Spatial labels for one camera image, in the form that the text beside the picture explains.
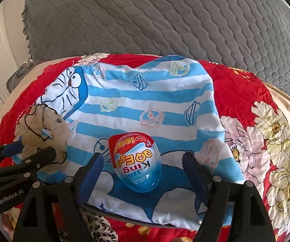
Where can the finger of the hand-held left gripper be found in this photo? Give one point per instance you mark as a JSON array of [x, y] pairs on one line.
[[11, 149], [40, 159]]

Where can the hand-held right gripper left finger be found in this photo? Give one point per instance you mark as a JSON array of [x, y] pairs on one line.
[[92, 179]]

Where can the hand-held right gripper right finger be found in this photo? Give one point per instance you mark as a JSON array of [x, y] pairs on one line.
[[194, 176]]

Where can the red and blue egg toy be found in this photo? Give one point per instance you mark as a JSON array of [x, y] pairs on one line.
[[134, 163]]

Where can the leopard print scrunchie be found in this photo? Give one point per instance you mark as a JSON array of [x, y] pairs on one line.
[[97, 229]]

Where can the blue striped cartoon cloth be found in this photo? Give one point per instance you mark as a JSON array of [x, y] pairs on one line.
[[147, 100]]

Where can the red floral blanket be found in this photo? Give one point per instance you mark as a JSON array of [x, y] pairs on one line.
[[235, 93]]

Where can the grey quilted cover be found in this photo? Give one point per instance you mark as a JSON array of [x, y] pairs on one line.
[[147, 17]]

